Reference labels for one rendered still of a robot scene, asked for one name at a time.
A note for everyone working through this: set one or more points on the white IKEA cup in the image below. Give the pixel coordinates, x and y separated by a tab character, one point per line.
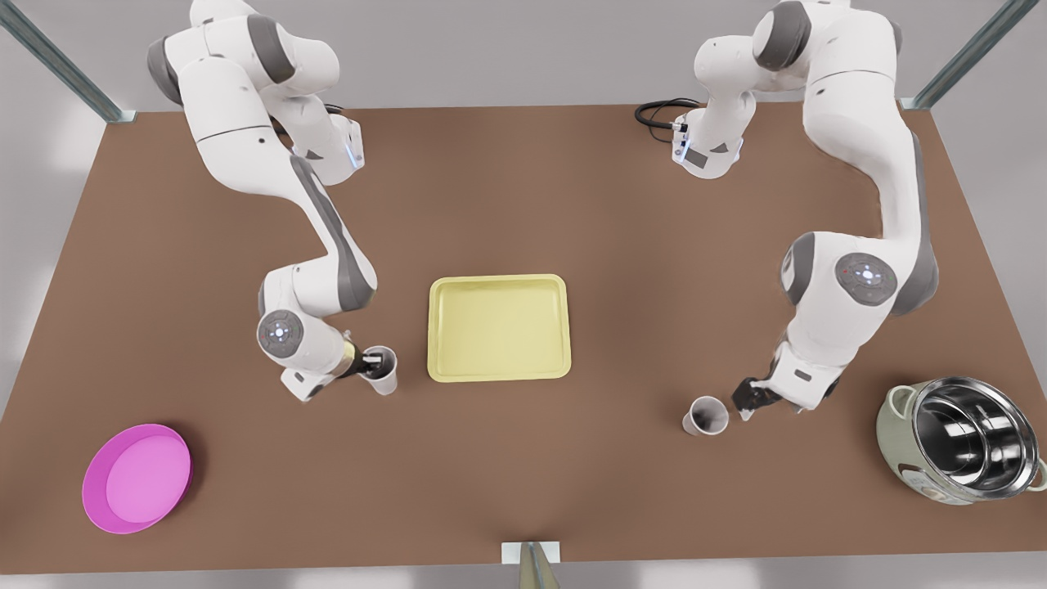
707	416
384	372

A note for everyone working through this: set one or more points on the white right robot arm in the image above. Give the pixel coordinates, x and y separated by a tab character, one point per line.
245	106

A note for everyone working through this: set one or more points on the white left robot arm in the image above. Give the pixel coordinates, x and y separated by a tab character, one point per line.
851	106

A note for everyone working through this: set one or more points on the pale yellow tray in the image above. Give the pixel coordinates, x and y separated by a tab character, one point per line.
498	327

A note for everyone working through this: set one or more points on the steel pot with cream body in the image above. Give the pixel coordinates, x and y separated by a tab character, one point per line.
962	442

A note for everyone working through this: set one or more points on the magenta plate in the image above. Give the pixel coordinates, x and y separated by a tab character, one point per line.
137	478

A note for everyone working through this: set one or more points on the silver frame post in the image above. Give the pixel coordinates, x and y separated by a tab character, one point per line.
536	568
57	61
969	53

